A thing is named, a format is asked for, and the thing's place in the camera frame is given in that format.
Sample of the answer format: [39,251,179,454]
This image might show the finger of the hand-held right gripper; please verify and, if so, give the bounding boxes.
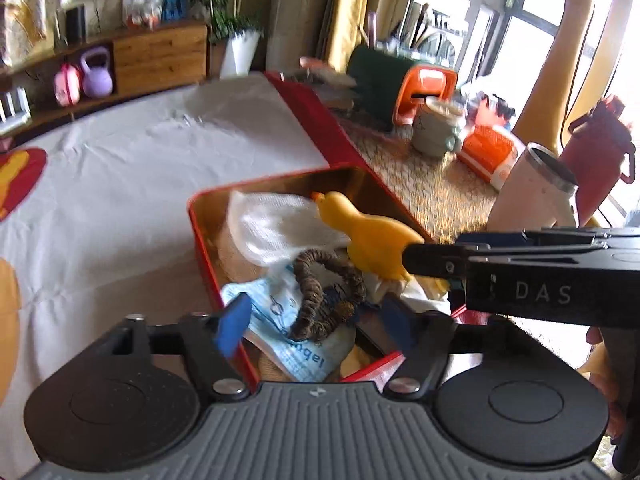
[402,232,526,291]

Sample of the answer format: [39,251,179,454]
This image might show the dark green fabric bin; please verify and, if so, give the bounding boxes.
[347,45,423,131]

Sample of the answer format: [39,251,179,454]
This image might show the pink kettlebell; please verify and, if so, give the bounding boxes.
[53,63,83,107]

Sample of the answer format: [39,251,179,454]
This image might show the woven straw mat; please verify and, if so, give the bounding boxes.
[340,120,506,243]

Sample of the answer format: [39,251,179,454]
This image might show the floral cover cloth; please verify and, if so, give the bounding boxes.
[0,0,126,66]

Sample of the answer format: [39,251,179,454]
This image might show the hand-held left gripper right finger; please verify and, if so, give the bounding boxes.
[381,292,516,401]

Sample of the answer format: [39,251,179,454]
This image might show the grey ceramic mug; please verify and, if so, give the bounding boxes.
[411,97,466,158]

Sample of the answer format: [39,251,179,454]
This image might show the clear plastic bag of items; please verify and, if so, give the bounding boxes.
[122,0,166,28]

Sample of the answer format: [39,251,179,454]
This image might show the black speaker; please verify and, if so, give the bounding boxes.
[65,5,86,43]

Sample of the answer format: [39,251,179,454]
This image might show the red tin box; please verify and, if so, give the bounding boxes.
[187,166,468,386]

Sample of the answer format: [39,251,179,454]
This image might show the purple kettlebell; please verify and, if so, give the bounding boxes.
[80,46,115,98]

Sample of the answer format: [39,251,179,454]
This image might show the person's right hand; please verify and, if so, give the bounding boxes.
[586,327,627,443]

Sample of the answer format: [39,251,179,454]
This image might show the red water bottle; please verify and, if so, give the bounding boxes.
[559,96,637,221]

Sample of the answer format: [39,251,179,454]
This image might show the orange and white bag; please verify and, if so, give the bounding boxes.
[457,124,526,192]

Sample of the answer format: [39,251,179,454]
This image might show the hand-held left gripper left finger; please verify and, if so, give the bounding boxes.
[100,292,253,401]

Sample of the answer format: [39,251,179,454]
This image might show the white plant pot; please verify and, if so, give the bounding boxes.
[220,30,262,78]

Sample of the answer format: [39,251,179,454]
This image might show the wooden media cabinet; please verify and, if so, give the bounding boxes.
[0,20,208,131]

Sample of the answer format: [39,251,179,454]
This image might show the blue face mask packet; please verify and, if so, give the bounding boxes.
[220,265,361,383]

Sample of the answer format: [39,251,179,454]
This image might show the yellow rubber duck toy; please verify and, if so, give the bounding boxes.
[311,191,426,281]

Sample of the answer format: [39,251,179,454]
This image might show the orange plastic stool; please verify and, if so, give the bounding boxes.
[394,65,458,126]

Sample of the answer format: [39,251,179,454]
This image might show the yellow curtain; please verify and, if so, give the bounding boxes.
[325,0,373,73]

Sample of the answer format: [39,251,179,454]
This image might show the white gauze cloth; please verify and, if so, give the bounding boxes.
[227,190,351,268]

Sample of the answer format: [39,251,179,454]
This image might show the white steel tumbler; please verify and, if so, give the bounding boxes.
[487,142,581,231]

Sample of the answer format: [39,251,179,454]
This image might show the white router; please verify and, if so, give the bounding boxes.
[0,87,32,126]

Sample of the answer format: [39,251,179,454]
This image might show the tall green houseplant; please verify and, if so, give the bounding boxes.
[180,0,263,43]

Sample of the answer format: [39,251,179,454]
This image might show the brown scrunchie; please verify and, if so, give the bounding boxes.
[290,249,367,341]

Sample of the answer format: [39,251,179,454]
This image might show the tan mannequin leg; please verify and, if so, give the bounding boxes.
[514,0,601,153]

